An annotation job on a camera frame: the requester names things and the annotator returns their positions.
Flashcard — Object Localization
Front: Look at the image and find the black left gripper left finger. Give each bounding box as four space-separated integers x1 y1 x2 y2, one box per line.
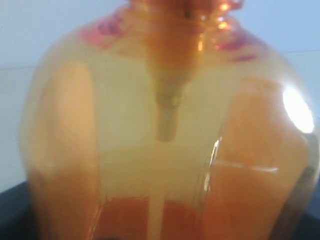
0 182 39 240

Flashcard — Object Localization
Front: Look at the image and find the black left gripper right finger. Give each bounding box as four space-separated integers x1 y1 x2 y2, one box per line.
297 197 320 240

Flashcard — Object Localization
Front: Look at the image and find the orange pump soap bottle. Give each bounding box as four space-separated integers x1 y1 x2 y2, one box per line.
20 0 320 240

